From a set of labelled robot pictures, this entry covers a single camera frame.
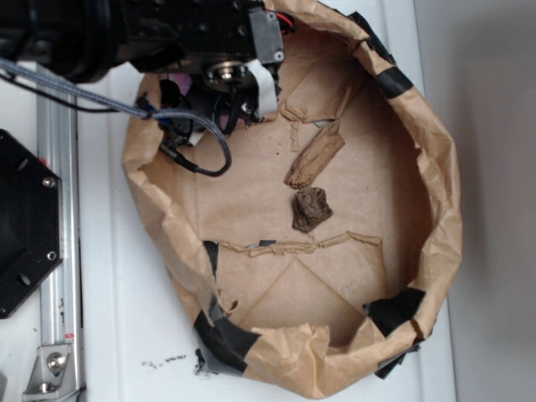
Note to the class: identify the light brown wood piece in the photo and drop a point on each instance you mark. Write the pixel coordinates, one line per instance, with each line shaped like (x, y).
(315, 157)

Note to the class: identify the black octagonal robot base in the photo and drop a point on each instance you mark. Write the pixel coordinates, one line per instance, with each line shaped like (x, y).
(30, 225)

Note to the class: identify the aluminium extrusion rail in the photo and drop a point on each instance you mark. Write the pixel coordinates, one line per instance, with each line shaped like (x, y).
(61, 315)

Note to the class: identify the brown paper bag tray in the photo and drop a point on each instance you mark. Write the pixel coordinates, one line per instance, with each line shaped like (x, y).
(312, 312)

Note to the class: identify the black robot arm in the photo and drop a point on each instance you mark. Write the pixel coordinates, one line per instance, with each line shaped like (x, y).
(81, 41)

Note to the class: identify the dark brown bark chunk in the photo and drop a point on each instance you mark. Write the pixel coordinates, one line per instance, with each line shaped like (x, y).
(310, 208)

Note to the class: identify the aluminium corner bracket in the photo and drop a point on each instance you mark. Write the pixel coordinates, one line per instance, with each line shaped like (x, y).
(53, 374)

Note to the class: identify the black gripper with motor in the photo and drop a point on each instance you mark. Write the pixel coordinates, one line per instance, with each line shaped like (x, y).
(224, 59)

